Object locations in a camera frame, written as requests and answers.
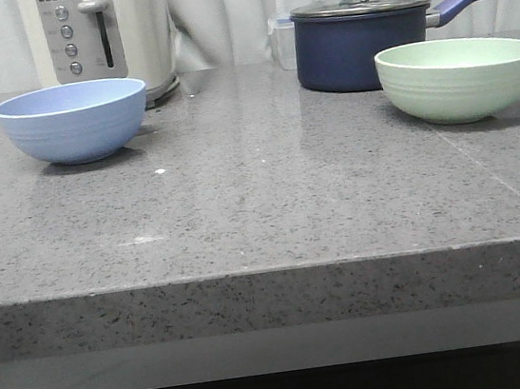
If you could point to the cream toaster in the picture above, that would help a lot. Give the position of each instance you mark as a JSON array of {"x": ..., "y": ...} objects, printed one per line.
[{"x": 76, "y": 40}]

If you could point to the clear plastic food container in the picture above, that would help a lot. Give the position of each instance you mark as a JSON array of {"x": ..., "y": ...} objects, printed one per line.
[{"x": 282, "y": 37}]

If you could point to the dark blue saucepan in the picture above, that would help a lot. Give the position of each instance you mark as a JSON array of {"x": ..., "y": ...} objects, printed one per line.
[{"x": 337, "y": 54}]

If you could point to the blue bowl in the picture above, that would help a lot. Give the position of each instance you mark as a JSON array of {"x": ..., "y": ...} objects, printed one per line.
[{"x": 75, "y": 123}]

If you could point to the green bowl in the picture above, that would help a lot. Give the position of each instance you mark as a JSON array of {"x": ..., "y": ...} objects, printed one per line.
[{"x": 451, "y": 81}]

